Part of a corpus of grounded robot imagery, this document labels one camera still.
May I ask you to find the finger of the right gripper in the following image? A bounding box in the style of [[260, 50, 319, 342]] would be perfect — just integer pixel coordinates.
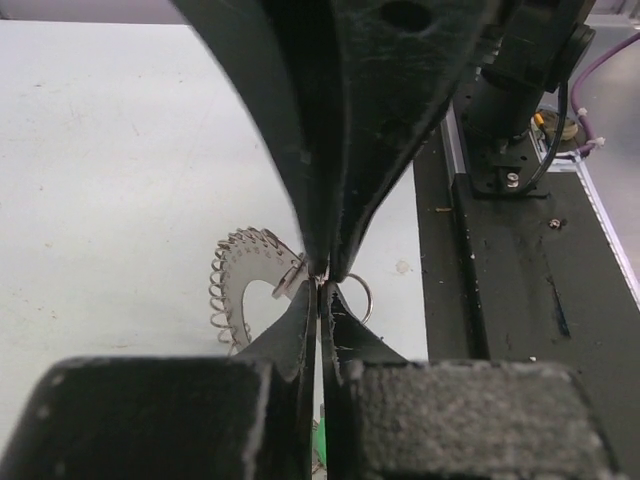
[[328, 1, 500, 282], [174, 1, 343, 275]]

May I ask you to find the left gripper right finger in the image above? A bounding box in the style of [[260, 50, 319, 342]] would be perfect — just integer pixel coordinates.
[[319, 282, 620, 479]]

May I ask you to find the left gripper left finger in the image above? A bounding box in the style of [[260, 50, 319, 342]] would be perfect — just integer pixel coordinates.
[[1, 280, 318, 479]]

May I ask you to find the metal disc keyring holder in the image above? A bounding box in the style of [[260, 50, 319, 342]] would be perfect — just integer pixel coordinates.
[[205, 225, 374, 359]]

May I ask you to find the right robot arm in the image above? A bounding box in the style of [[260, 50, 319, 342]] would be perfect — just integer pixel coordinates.
[[176, 1, 594, 282]]

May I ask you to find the green key tag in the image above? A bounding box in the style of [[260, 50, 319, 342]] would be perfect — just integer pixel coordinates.
[[312, 417, 327, 474]]

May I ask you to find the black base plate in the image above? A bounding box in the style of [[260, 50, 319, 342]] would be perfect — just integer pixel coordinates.
[[413, 130, 639, 478]]

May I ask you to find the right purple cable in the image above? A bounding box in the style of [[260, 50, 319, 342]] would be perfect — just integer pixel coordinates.
[[549, 34, 640, 161]]

